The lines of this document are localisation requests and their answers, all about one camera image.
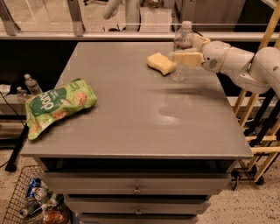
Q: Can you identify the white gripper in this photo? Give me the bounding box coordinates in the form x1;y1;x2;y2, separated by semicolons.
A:
172;33;231;73

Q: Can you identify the black pole stand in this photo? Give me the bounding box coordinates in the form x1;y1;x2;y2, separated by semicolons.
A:
5;125;28;172

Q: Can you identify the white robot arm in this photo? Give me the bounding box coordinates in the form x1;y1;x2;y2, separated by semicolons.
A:
169;34;280;97

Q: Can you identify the small water bottle on shelf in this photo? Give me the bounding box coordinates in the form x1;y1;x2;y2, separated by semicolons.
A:
24;73;42;95

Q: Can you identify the silver can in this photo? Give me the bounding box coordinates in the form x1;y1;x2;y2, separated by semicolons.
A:
34;187;48;200

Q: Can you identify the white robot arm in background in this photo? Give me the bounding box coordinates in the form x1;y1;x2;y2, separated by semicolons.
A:
102;0;141;32

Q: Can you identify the clear plastic water bottle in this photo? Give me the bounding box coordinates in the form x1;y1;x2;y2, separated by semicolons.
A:
171;21;194;82

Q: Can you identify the wire basket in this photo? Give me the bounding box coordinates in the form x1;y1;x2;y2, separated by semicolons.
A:
2;165;42;224

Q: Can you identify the yellow sponge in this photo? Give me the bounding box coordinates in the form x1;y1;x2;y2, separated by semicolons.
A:
147;52;177;75

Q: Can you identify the blue soda can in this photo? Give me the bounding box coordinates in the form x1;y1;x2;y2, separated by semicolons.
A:
25;178;41;200

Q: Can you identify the green snack bag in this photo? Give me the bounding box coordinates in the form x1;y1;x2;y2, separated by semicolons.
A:
25;79;97;140

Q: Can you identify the grey drawer cabinet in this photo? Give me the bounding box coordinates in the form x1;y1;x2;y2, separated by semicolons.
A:
22;42;252;224

